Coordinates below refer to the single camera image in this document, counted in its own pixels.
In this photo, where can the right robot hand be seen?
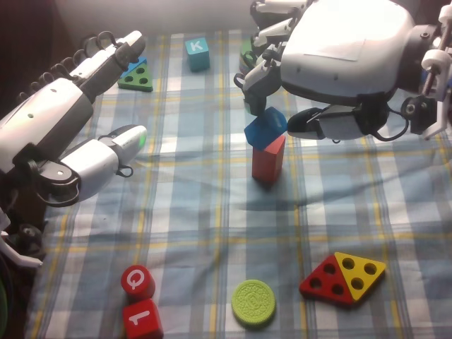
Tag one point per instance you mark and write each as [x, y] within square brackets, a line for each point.
[346, 49]

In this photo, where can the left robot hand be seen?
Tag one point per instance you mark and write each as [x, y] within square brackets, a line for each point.
[46, 113]

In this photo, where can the blue house-shaped block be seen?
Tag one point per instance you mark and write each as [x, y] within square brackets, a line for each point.
[265, 130]

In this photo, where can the red rectangular block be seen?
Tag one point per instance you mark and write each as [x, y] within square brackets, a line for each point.
[268, 164]

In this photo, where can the green triangle with holes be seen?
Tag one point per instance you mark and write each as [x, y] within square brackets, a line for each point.
[136, 77]

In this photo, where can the blue triangle with holes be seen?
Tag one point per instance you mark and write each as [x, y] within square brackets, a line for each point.
[136, 67]

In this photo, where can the teal letter K cube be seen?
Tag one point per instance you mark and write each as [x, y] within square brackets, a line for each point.
[197, 60]

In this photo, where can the blue plaid table cloth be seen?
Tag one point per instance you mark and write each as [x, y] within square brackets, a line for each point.
[197, 219]

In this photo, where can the red letter Q cylinder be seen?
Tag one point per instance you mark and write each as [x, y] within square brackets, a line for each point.
[137, 282]

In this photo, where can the yellow triangle with holes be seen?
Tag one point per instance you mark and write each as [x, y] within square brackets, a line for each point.
[358, 272]

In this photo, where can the red number 1 cube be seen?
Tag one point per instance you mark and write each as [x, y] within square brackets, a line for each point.
[141, 318]

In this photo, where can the red triangle with holes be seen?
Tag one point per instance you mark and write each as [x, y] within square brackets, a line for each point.
[325, 279]

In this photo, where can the green round toy cookie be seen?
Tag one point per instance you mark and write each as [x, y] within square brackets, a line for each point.
[253, 303]

